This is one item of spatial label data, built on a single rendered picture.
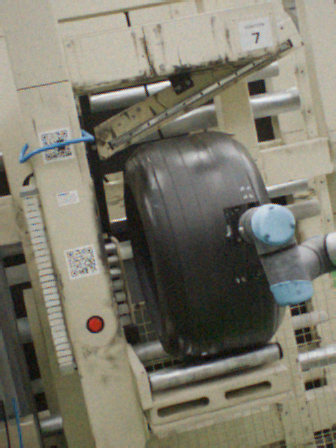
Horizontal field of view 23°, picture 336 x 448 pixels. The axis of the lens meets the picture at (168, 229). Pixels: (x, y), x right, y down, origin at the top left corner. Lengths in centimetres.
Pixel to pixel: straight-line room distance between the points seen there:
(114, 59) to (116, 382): 86
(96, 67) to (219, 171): 54
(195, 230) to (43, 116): 46
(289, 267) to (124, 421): 76
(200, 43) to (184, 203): 61
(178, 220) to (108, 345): 40
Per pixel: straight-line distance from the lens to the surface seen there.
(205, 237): 190
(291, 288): 158
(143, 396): 203
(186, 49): 236
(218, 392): 208
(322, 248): 168
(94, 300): 208
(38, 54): 205
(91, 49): 232
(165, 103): 248
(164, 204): 192
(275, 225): 155
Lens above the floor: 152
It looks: 7 degrees down
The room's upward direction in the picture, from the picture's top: 11 degrees counter-clockwise
